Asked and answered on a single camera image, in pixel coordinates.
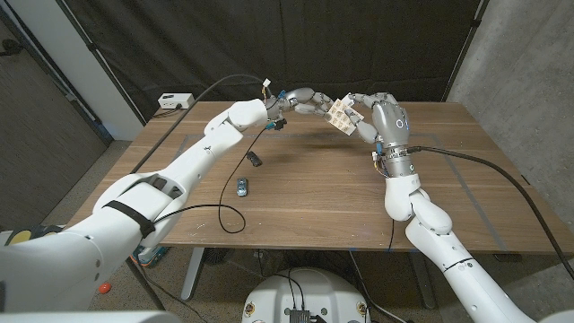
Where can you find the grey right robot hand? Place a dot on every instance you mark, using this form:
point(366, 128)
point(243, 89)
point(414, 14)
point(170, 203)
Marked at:
point(390, 123)

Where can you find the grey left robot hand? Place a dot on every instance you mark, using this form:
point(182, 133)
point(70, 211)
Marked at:
point(300, 101)

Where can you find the postage stamp sheet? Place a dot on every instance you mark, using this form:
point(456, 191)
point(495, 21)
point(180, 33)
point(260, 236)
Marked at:
point(341, 119)

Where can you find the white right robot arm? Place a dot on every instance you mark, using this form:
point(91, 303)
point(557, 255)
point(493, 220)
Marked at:
point(430, 215)

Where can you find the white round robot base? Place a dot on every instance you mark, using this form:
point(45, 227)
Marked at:
point(314, 291)

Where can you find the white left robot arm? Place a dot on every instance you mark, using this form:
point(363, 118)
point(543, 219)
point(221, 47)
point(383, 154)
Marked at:
point(134, 206)

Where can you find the black toy car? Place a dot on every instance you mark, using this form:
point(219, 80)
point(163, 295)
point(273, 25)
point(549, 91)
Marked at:
point(254, 159)

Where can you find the blue silver toy car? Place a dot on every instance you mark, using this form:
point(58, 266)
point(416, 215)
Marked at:
point(242, 187)

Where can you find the white power strip box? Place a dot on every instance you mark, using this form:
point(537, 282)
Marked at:
point(176, 101)

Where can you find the grey tape outline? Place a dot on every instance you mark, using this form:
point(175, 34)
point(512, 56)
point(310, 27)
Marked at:
point(296, 135)

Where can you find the black backdrop curtain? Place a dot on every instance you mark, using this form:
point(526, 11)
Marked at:
point(278, 45)

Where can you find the grey table leg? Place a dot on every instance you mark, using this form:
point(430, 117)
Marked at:
point(422, 280)
point(193, 273)

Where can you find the blue orange floor device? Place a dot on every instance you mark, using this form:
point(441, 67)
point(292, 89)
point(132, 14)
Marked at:
point(150, 256)

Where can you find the small orange ball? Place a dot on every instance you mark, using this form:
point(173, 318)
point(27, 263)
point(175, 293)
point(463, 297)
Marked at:
point(105, 288)

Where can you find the white robot torso edge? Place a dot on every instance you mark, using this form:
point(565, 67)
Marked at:
point(89, 318)

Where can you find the yellow black foot pedal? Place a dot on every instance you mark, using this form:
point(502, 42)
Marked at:
point(18, 237)

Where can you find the black backdrop frame pole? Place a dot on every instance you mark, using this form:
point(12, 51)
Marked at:
point(476, 22)
point(92, 46)

